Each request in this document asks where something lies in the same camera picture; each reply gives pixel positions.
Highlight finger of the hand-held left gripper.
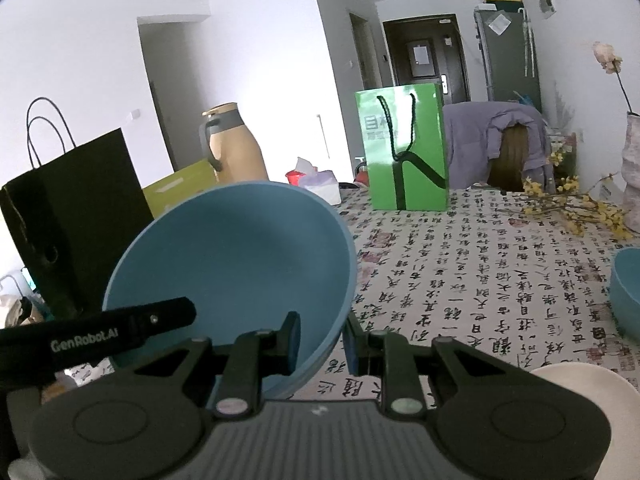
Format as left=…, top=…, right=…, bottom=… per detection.
left=0, top=297, right=197, bottom=386

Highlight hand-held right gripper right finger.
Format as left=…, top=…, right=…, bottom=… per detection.
left=345, top=312, right=516, bottom=418

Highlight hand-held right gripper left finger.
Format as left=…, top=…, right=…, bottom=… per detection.
left=132, top=311, right=302, bottom=418

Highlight large blue bowl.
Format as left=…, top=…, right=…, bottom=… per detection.
left=102, top=181, right=358, bottom=402

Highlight cream plate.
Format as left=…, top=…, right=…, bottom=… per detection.
left=529, top=364, right=640, bottom=426

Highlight medium blue bowl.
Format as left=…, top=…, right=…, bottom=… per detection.
left=609, top=247, right=640, bottom=341

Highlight black paper bag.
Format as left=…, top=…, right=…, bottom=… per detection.
left=0, top=97, right=155, bottom=318

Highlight yellow-green snack box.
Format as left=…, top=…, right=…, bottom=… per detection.
left=142, top=158, right=218, bottom=220

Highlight tissue pack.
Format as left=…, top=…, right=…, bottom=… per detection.
left=295, top=156, right=342, bottom=206

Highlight green paper bag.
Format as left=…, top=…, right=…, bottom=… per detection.
left=355, top=84, right=449, bottom=212

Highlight beige thermos jug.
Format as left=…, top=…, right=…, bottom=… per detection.
left=199, top=102, right=269, bottom=184

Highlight purple jacket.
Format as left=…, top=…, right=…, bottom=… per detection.
left=442, top=101, right=551, bottom=196

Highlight wooden chair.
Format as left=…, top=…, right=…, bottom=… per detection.
left=487, top=125, right=531, bottom=193

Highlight yellow flower branches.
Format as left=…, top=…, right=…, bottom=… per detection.
left=520, top=147, right=636, bottom=238

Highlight dark door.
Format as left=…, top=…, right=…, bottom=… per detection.
left=382, top=14, right=471, bottom=106

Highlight grey refrigerator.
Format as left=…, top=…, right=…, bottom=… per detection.
left=473, top=4, right=543, bottom=111

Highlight grey ceramic vase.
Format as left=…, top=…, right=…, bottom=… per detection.
left=621, top=112, right=640, bottom=208

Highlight white umbrella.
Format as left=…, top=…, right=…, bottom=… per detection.
left=517, top=7, right=538, bottom=78

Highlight dried pink roses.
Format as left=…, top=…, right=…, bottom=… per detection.
left=592, top=41, right=640, bottom=116

